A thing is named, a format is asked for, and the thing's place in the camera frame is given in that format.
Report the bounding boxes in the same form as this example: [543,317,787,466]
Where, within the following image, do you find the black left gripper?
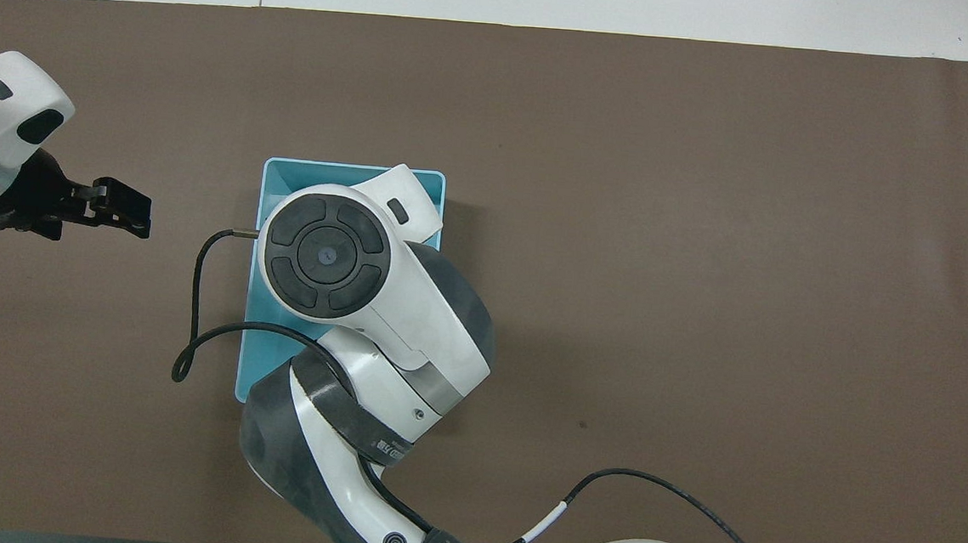
[0,144,156,247]

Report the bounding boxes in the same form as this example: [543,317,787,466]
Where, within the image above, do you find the blue plastic storage box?
[234,156,448,416]

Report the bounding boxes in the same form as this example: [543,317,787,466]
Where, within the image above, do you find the brown table mat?
[0,0,968,543]

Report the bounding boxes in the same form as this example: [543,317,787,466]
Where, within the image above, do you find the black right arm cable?
[161,225,809,543]

